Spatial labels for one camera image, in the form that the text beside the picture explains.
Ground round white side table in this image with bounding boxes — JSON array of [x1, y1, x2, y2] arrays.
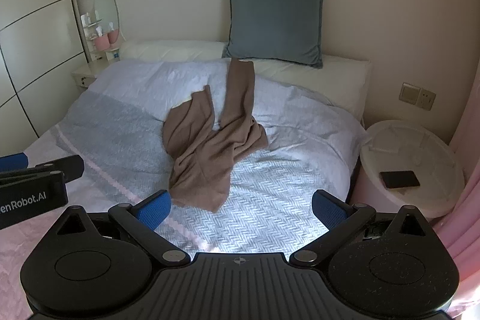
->
[[352, 120, 466, 227]]

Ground pale striped bed blanket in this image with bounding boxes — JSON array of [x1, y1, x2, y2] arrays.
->
[[0, 58, 366, 320]]

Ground white wardrobe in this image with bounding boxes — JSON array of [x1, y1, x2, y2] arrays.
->
[[0, 0, 89, 141]]

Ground black phone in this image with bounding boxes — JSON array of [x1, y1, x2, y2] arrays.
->
[[379, 170, 421, 190]]

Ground oval mirror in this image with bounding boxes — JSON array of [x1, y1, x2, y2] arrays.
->
[[93, 0, 120, 45]]

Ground grey square cushion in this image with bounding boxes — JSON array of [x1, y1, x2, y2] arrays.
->
[[222, 0, 326, 69]]

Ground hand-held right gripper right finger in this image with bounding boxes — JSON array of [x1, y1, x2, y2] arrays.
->
[[289, 190, 432, 268]]

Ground pink curtain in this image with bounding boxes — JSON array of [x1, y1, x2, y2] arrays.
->
[[431, 91, 480, 320]]

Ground brown sweater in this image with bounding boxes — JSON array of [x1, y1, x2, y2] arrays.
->
[[162, 58, 269, 214]]

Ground white nightstand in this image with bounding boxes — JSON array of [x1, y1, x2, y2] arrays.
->
[[71, 59, 121, 92]]

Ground beige wall switch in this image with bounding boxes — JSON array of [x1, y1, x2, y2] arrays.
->
[[398, 82, 420, 105]]

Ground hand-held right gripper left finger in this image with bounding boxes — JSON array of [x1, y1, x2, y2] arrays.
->
[[55, 190, 192, 268]]

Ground beige wall socket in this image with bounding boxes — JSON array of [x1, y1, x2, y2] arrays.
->
[[417, 88, 437, 111]]

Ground white pillow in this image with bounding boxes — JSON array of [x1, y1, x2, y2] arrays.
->
[[247, 55, 373, 122]]

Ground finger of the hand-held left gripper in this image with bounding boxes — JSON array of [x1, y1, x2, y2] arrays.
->
[[35, 155, 85, 182], [0, 152, 29, 174]]

